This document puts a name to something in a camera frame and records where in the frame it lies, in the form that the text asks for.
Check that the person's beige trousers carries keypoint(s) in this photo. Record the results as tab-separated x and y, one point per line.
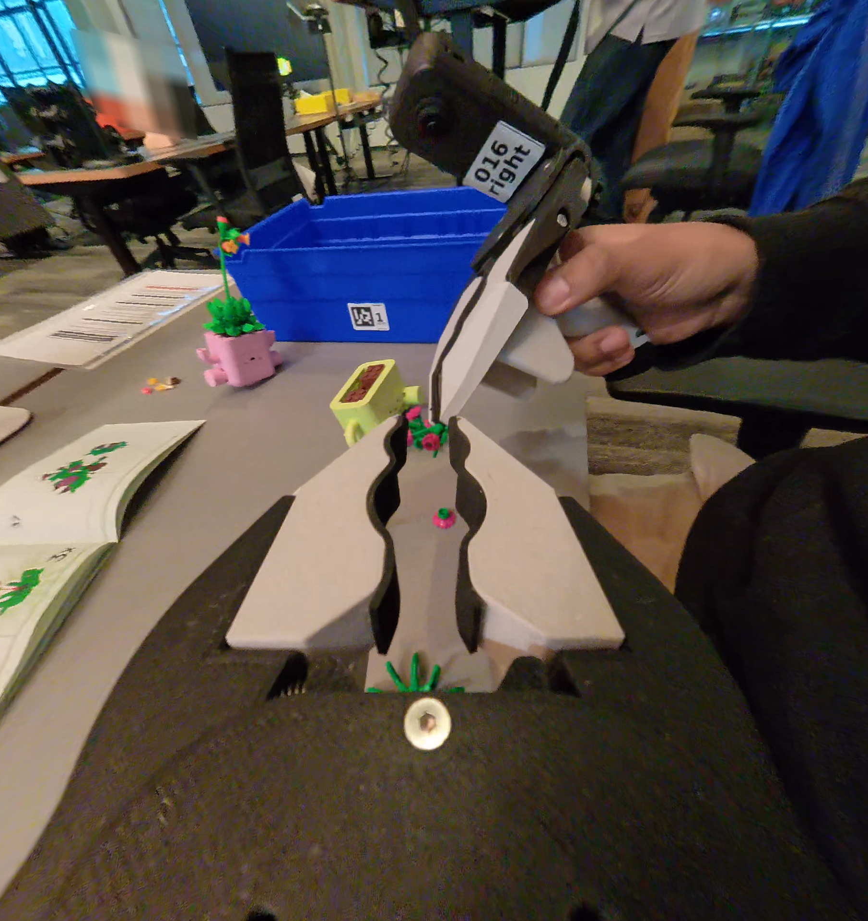
642	518

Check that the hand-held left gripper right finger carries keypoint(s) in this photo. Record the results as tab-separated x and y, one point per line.
542	575

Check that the yellow tray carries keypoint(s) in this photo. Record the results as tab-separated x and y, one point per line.
322	102

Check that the lime green toy pot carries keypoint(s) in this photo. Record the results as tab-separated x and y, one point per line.
369	410

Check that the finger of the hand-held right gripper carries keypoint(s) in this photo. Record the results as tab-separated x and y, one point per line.
488	324
445	345

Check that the computer monitor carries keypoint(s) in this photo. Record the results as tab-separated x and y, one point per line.
247	29

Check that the black divider panel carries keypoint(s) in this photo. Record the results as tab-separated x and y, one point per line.
2	208

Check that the black office chair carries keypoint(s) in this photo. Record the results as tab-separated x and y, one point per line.
261	129
693	158

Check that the standing desk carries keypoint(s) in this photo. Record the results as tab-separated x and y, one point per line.
477	18

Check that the person's black jacket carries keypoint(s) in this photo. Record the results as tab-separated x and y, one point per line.
801	647

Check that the toy instruction booklet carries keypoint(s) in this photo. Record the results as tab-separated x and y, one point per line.
67	496

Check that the blue storage bin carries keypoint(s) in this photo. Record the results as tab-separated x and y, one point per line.
348	252

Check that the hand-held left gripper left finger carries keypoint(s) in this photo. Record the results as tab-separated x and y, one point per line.
312	575

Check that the dark pink toy flower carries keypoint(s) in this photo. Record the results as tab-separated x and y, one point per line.
444	519

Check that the wooden office desk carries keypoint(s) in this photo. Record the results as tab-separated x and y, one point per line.
117	162

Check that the blue striped jacket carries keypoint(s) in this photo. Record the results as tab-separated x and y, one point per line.
822	108

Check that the green plant with pink flowers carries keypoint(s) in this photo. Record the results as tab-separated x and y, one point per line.
427	435

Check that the green toy leaf piece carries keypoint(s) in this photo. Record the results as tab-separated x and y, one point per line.
412	676

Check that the laminated instruction sheet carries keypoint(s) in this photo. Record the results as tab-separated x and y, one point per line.
103	316

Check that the camera tripod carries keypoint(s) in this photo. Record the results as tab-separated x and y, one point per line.
326	72

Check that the tiny orange toy pieces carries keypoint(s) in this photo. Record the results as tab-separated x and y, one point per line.
160	385

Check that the pink toy flower pot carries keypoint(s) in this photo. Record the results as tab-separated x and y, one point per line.
236	360

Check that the person's right hand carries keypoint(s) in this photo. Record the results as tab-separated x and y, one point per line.
657	273

